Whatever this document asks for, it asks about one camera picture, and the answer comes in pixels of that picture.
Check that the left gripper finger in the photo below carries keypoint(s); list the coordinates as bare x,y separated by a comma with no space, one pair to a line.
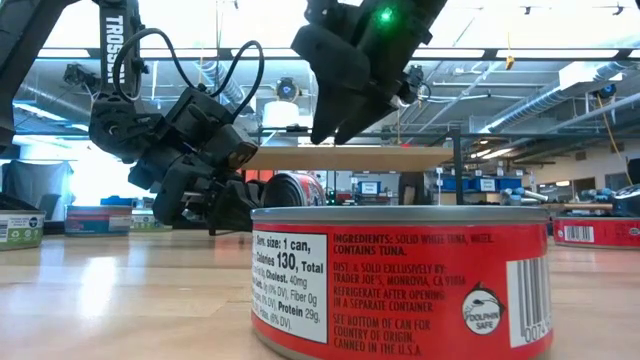
235,210

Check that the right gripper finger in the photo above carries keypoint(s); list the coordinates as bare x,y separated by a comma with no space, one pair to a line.
370,107
332,100

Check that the red label tuna can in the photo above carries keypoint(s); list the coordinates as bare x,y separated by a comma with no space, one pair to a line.
400,280
300,190
610,232

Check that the green label seafood can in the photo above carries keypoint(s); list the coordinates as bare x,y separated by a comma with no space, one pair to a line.
142,224
20,230

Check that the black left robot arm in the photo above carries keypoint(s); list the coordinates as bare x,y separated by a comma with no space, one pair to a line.
112,45

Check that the red partition panel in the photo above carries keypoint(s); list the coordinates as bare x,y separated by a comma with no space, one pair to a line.
257,176

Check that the round black lens device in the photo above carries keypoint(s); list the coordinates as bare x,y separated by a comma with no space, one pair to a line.
287,90

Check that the white cylinder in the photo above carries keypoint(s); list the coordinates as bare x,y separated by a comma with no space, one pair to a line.
280,115

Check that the person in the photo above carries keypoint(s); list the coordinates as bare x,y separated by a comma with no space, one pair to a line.
412,189

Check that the black ceiling-mounted device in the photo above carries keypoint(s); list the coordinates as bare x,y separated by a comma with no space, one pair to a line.
80,76

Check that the small yellow tag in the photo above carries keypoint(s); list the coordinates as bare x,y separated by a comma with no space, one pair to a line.
509,62

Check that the blue storage bins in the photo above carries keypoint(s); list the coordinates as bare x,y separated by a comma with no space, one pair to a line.
505,184

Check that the grey cloth cover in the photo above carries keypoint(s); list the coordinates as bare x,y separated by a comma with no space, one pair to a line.
35,182

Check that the dark rounded object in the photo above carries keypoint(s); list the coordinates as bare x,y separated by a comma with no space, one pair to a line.
629,202

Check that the wooden shelf black metal frame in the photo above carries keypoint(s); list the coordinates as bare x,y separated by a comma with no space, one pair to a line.
360,159

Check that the black ceiling-mounted camera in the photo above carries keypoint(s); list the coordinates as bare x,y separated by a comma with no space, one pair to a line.
422,90

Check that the silver flexible duct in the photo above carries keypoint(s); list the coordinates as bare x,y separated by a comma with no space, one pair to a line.
220,75

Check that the black overhead frame beam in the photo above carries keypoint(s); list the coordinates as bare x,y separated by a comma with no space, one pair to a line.
495,53

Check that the long silver ventilation duct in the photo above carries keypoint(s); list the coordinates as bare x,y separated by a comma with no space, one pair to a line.
550,95

